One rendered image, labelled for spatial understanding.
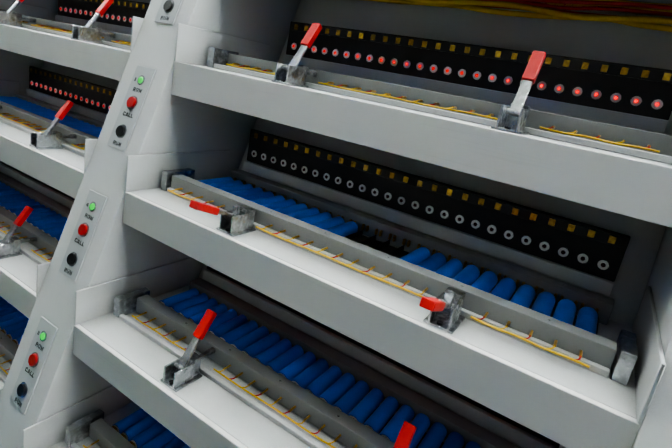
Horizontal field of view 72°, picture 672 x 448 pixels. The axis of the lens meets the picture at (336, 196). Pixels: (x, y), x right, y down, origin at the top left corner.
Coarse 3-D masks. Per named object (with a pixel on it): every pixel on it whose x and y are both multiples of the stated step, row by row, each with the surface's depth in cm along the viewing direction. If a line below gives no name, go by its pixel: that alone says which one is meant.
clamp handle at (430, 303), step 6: (450, 294) 42; (426, 300) 36; (432, 300) 36; (438, 300) 38; (444, 300) 42; (450, 300) 42; (420, 306) 36; (426, 306) 36; (432, 306) 36; (438, 306) 37; (444, 306) 39; (450, 306) 41
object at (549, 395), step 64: (128, 192) 62; (320, 192) 68; (192, 256) 56; (256, 256) 51; (512, 256) 55; (320, 320) 47; (384, 320) 43; (640, 320) 45; (448, 384) 41; (512, 384) 38; (576, 384) 37; (640, 384) 36
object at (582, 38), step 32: (128, 0) 103; (320, 0) 79; (352, 0) 76; (384, 32) 72; (416, 32) 70; (448, 32) 67; (480, 32) 65; (512, 32) 63; (544, 32) 61; (576, 32) 59; (608, 32) 58; (640, 32) 56; (640, 64) 56; (256, 128) 80; (288, 128) 77; (384, 160) 68; (416, 160) 66; (480, 192) 61; (512, 192) 59; (608, 224) 54; (640, 224) 52; (640, 256) 52; (640, 288) 51
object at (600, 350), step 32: (192, 192) 63; (224, 192) 62; (288, 224) 55; (352, 256) 51; (384, 256) 49; (416, 288) 47; (480, 320) 42; (512, 320) 42; (544, 320) 41; (576, 352) 40; (608, 352) 39
